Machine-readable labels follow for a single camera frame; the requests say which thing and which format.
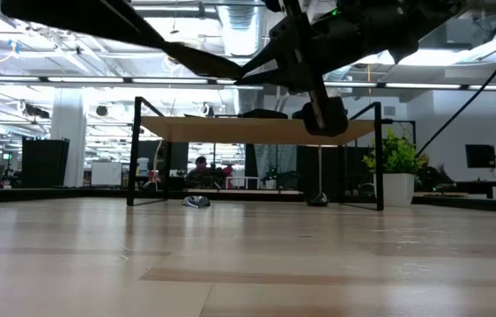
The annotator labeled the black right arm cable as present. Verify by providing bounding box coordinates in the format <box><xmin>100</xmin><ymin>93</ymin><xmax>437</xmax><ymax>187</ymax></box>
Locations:
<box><xmin>417</xmin><ymin>18</ymin><xmax>496</xmax><ymax>155</ymax></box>

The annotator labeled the white board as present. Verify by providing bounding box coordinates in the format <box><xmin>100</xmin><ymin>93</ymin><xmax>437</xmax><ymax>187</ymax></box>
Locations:
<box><xmin>91</xmin><ymin>160</ymin><xmax>123</xmax><ymax>187</ymax></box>

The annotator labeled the light wooden lab table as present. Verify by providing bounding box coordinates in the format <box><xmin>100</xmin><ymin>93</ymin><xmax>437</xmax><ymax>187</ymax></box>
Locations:
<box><xmin>187</xmin><ymin>188</ymin><xmax>305</xmax><ymax>196</ymax></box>

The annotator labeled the person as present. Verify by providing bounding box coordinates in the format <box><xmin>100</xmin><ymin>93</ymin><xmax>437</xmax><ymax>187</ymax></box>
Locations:
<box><xmin>185</xmin><ymin>155</ymin><xmax>226</xmax><ymax>190</ymax></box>

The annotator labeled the black display panel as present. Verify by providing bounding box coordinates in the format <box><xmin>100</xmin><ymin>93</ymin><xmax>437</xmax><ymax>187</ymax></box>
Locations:
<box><xmin>137</xmin><ymin>140</ymin><xmax>189</xmax><ymax>172</ymax></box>

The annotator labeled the white building column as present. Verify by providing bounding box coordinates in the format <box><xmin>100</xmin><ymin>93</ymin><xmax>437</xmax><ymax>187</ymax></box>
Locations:
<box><xmin>50</xmin><ymin>90</ymin><xmax>87</xmax><ymax>188</ymax></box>

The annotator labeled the white plastic jug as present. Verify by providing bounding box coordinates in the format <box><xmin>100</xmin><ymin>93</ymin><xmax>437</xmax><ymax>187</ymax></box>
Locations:
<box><xmin>136</xmin><ymin>157</ymin><xmax>151</xmax><ymax>178</ymax></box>

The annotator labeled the black monitor screen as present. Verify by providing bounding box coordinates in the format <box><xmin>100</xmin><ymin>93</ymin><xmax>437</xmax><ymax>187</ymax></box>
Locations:
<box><xmin>464</xmin><ymin>144</ymin><xmax>496</xmax><ymax>169</ymax></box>

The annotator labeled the thin black metal stand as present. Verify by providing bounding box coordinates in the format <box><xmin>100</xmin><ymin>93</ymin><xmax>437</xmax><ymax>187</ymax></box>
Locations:
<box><xmin>381</xmin><ymin>117</ymin><xmax>418</xmax><ymax>133</ymax></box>

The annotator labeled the silver ribbed air duct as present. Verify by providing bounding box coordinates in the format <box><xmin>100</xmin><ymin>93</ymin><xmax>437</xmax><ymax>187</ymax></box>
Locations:
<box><xmin>218</xmin><ymin>0</ymin><xmax>270</xmax><ymax>116</ymax></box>

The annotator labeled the black partition panel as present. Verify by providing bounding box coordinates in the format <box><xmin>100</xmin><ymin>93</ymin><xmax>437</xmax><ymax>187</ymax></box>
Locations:
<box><xmin>295</xmin><ymin>144</ymin><xmax>377</xmax><ymax>195</ymax></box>

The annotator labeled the wooden shelf with black legs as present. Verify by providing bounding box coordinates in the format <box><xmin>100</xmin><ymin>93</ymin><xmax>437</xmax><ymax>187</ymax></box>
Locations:
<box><xmin>127</xmin><ymin>96</ymin><xmax>384</xmax><ymax>211</ymax></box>

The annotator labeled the green plant in white pot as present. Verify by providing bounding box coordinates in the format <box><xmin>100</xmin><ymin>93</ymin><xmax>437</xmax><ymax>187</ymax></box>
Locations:
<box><xmin>360</xmin><ymin>128</ymin><xmax>427</xmax><ymax>208</ymax></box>

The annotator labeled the black leaf-shaped mini plate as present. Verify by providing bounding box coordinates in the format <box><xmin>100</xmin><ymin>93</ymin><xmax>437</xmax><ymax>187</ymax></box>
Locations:
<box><xmin>239</xmin><ymin>108</ymin><xmax>289</xmax><ymax>116</ymax></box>
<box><xmin>238</xmin><ymin>113</ymin><xmax>288</xmax><ymax>121</ymax></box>

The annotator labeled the black cabinet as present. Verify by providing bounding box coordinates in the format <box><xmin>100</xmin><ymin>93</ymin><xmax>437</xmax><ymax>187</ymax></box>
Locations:
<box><xmin>21</xmin><ymin>136</ymin><xmax>71</xmax><ymax>188</ymax></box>

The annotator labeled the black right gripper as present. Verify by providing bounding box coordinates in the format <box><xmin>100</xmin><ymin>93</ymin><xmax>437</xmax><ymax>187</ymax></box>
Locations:
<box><xmin>234</xmin><ymin>0</ymin><xmax>407</xmax><ymax>137</ymax></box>

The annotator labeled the black lab desk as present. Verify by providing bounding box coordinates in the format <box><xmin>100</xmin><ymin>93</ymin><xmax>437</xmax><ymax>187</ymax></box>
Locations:
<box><xmin>433</xmin><ymin>174</ymin><xmax>496</xmax><ymax>200</ymax></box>

